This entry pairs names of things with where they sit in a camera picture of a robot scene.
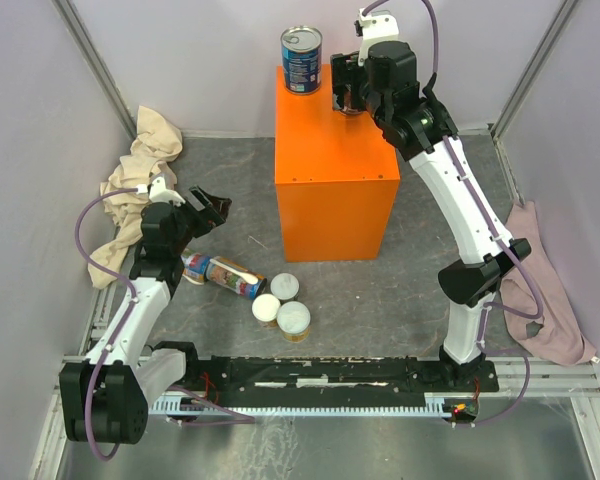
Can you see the aluminium frame post right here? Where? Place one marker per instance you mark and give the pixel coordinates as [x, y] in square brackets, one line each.
[549, 40]

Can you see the grey lid can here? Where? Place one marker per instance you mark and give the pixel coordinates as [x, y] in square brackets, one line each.
[285, 287]

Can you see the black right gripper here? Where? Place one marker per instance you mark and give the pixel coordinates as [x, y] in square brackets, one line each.
[347, 71]

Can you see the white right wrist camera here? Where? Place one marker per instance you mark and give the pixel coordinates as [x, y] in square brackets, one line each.
[374, 27]

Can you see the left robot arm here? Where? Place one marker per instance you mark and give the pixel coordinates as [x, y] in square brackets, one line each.
[106, 396]

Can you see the beige crumpled cloth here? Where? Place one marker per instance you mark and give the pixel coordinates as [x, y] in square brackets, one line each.
[158, 142]

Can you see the yellow can white lid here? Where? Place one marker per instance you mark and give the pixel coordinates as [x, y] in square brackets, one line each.
[294, 321]

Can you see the aluminium frame post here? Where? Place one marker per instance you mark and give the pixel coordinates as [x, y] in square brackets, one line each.
[549, 40]
[71, 18]

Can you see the aluminium frame post left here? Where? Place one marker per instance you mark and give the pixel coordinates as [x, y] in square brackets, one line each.
[71, 18]

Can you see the colourful can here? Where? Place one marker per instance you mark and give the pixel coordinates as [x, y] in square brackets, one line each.
[236, 278]

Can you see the light blue cable duct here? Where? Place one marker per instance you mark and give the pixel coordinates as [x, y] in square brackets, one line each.
[178, 405]

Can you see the mauve crumpled cloth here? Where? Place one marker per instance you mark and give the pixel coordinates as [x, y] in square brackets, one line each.
[556, 335]

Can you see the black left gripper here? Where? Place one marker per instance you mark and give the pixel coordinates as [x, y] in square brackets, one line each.
[213, 213]

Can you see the blue tall tin can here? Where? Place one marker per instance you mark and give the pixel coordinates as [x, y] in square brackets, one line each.
[301, 48]

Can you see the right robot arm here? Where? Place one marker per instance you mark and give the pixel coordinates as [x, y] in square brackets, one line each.
[414, 122]

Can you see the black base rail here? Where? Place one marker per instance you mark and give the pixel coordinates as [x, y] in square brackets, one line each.
[334, 381]

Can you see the orange box counter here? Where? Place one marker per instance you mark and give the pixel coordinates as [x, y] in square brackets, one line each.
[336, 179]

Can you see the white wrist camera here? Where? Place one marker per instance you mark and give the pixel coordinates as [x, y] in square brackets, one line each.
[374, 27]
[160, 190]

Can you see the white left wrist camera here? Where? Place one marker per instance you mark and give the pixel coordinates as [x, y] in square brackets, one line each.
[160, 190]

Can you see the white lid small can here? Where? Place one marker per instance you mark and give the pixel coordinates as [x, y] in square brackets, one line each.
[265, 308]

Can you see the yellow labelled can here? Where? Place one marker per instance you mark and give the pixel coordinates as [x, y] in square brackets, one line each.
[195, 266]

